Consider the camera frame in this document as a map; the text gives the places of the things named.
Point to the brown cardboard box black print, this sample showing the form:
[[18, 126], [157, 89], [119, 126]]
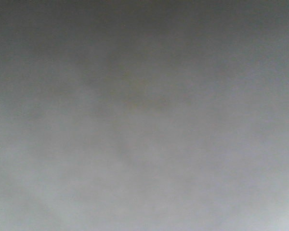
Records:
[[144, 115]]

